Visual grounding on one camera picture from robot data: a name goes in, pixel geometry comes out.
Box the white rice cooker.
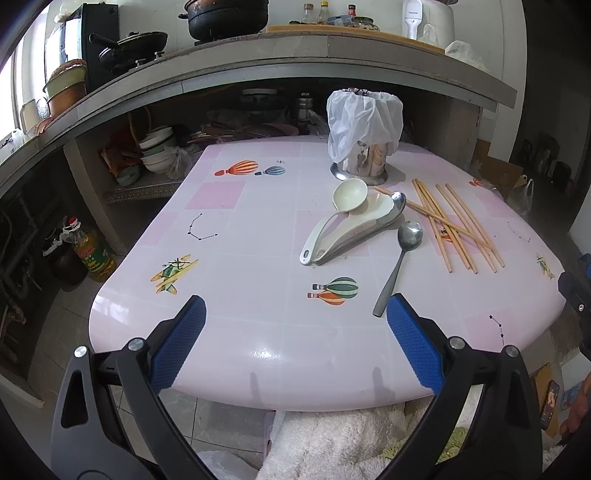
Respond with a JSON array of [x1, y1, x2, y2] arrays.
[[402, 0, 456, 49]]

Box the cream plastic ladle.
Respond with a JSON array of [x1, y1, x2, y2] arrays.
[[300, 178, 369, 266]]

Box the stack of bowls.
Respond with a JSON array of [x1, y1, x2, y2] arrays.
[[139, 126, 176, 174]]

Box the crossing wooden chopstick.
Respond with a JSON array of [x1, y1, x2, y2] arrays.
[[372, 185, 493, 250]]

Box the steel utensil holder cup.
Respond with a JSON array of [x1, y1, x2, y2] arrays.
[[331, 142, 388, 186]]

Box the black wok pan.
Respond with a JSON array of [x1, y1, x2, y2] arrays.
[[88, 31, 168, 71]]

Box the small steel spoon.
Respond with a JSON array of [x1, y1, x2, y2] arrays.
[[373, 221, 424, 317]]

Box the white ceramic soup spoon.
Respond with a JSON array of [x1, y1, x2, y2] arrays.
[[315, 192, 394, 256]]

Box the person's right hand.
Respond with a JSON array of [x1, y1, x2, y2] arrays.
[[560, 374, 591, 437]]

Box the brown enamel pot stack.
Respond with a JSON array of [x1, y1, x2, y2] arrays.
[[43, 59, 87, 119]]

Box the large black stock pot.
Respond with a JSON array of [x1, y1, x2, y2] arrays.
[[178, 0, 269, 42]]

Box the black appliance box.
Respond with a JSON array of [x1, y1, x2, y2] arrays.
[[80, 3, 122, 93]]

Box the clear sauce bottle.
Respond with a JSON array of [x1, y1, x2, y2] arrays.
[[301, 3, 317, 24]]

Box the yellow cap sauce bottle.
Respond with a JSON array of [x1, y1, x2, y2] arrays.
[[317, 0, 329, 24]]

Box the cardboard box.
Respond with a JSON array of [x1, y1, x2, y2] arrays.
[[470, 139, 527, 200]]

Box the large steel spoon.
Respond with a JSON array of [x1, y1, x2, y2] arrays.
[[312, 191, 407, 265]]

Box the white plastic bag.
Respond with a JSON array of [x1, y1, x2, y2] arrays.
[[327, 88, 404, 162]]

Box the cooking oil bottle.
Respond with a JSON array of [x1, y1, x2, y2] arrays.
[[63, 217, 116, 282]]

